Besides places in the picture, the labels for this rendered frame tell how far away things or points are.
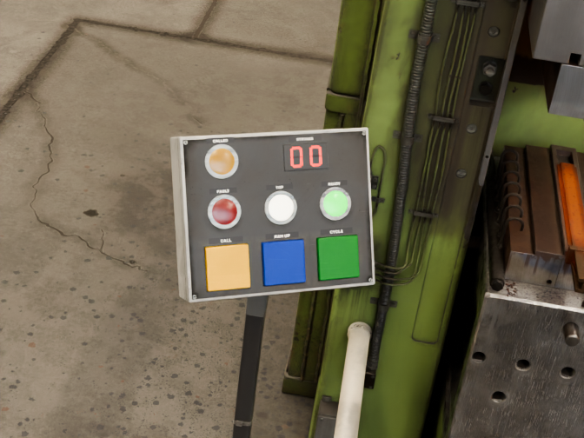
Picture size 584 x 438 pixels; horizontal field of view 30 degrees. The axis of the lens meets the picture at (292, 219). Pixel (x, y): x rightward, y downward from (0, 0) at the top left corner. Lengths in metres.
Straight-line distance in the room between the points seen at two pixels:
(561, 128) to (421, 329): 0.55
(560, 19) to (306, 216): 0.54
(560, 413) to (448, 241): 0.41
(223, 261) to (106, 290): 1.63
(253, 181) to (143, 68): 2.98
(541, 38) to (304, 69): 3.12
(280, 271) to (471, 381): 0.52
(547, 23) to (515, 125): 0.65
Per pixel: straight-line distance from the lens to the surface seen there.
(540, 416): 2.26
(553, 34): 1.88
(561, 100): 1.93
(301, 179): 1.88
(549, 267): 2.11
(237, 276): 1.85
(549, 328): 2.12
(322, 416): 2.48
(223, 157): 1.84
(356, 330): 2.35
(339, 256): 1.91
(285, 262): 1.88
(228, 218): 1.85
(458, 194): 2.18
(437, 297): 2.32
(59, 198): 3.88
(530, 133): 2.50
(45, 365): 3.18
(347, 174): 1.91
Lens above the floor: 2.09
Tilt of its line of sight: 33 degrees down
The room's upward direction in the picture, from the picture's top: 8 degrees clockwise
